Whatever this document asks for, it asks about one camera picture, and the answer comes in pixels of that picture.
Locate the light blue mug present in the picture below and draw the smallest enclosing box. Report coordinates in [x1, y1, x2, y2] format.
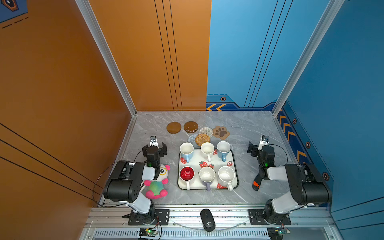
[180, 143, 194, 163]

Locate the matte brown round coaster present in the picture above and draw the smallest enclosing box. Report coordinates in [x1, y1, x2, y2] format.
[167, 122, 182, 134]

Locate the grey woven round coaster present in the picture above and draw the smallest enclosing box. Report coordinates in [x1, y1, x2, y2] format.
[188, 134, 199, 148]

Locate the brown paw print coaster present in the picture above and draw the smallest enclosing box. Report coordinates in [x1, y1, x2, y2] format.
[213, 126, 230, 140]

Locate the glossy brown round coaster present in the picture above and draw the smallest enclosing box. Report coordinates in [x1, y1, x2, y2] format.
[184, 121, 199, 134]

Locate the tan rattan round coaster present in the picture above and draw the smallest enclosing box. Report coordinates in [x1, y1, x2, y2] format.
[195, 134, 211, 147]

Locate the white woven round coaster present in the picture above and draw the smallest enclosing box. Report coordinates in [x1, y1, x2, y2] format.
[199, 127, 213, 138]

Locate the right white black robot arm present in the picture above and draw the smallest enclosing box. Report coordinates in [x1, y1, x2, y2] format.
[247, 141, 332, 225]

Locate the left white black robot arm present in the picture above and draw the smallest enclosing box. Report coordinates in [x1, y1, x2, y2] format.
[104, 143, 171, 225]

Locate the black orange utility knife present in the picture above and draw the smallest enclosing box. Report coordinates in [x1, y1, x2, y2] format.
[252, 174, 263, 191]

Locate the red inside mug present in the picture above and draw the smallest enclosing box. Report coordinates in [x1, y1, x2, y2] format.
[179, 167, 195, 191]

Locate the pink panda plush toy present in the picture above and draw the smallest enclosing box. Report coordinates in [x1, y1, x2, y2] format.
[144, 164, 171, 200]

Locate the white mug front right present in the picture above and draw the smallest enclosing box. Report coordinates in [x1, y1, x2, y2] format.
[217, 166, 236, 191]

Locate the white mug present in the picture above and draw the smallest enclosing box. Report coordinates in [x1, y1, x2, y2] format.
[217, 166, 236, 191]
[201, 142, 215, 163]

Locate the white strawberry tray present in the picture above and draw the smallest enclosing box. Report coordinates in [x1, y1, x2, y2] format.
[178, 149, 239, 191]

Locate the white mug back middle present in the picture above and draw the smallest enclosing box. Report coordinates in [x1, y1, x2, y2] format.
[201, 142, 215, 163]

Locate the purple mug front middle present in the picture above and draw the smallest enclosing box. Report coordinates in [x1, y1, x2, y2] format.
[199, 167, 216, 191]

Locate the right green circuit board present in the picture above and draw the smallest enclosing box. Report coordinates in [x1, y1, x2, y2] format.
[267, 228, 291, 240]

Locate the green circuit board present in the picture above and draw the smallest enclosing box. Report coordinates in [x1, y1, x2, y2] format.
[267, 228, 291, 240]
[138, 228, 160, 240]

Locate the left green circuit board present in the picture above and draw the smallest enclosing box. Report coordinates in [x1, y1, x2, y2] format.
[138, 228, 160, 240]

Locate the black computer mouse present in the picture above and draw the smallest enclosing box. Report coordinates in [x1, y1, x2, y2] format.
[200, 209, 216, 232]

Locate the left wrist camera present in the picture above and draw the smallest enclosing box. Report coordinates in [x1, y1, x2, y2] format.
[149, 136, 159, 147]

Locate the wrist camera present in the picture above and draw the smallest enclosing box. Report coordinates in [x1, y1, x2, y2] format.
[149, 136, 159, 147]
[258, 135, 269, 151]

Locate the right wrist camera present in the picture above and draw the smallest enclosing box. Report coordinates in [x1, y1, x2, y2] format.
[258, 135, 269, 151]

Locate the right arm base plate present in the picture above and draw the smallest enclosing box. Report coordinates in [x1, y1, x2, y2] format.
[248, 209, 292, 226]

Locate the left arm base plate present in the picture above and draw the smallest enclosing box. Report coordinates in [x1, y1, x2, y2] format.
[128, 209, 170, 226]

